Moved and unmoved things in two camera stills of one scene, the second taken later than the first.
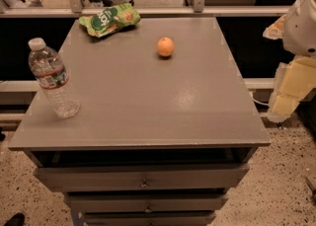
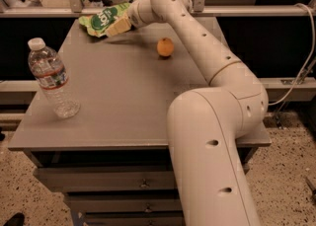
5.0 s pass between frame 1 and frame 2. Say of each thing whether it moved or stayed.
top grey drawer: stayed
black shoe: stayed
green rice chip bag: stayed
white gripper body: moved
